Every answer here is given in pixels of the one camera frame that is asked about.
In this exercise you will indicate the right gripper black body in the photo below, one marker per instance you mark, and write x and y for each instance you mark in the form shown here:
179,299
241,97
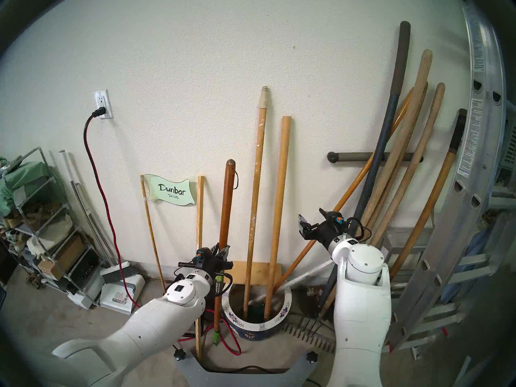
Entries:
330,231

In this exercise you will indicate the green Dunbar Drive paper flag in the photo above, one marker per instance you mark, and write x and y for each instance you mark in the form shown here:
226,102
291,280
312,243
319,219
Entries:
169,190

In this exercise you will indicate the brown cardboard box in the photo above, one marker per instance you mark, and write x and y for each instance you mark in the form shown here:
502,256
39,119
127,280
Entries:
64,255

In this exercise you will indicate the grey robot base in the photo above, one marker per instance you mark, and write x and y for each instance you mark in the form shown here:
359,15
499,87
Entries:
242,380

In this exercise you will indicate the small white plastic box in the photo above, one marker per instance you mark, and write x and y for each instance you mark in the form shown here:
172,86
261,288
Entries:
84,298

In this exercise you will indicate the white wall outlet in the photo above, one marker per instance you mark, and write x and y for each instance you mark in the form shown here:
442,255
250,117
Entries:
101,100

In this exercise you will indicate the paint-speckled pole with threaded tip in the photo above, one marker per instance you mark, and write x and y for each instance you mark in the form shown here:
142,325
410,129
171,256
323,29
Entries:
260,148

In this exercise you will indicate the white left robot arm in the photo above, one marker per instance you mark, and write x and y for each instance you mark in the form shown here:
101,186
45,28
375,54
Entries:
161,321

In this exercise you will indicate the thin bamboo flag stick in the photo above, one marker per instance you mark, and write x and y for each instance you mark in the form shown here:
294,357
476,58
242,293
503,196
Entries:
151,229

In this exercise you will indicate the thin white tube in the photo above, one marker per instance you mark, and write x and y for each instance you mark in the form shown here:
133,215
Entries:
70,172

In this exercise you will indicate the metal rake head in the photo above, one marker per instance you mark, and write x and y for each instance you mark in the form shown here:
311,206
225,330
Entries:
306,329

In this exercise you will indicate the light wooden board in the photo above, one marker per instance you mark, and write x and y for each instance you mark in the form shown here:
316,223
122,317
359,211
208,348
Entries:
259,272

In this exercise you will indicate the floral ceramic pot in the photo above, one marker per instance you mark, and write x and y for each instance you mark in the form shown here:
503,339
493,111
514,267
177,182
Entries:
250,329

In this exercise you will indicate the grey broom brush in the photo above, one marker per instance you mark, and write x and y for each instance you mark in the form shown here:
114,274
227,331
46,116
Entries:
117,272

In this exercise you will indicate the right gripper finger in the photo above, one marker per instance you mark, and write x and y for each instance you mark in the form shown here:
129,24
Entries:
325,213
305,223

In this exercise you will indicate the white dustpan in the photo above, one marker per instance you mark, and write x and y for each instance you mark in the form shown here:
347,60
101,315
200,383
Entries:
119,297

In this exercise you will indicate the plain light wooden dowel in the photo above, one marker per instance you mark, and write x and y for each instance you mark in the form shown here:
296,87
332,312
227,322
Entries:
280,180

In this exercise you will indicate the green checked cloth bag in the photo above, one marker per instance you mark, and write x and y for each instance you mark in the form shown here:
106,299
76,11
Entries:
24,176

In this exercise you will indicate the thin metal rod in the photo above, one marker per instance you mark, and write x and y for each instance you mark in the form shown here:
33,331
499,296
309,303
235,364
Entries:
90,221

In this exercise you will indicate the flat light wooden slat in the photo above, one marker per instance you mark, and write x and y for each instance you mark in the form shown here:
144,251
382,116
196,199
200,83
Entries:
200,213

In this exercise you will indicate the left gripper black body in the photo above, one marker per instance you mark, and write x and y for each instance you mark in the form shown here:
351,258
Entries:
213,266

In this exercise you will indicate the aluminium ladder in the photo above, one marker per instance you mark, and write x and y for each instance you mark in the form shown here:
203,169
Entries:
479,148

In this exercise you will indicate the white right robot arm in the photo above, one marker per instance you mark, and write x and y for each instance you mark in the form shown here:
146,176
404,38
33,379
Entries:
363,309

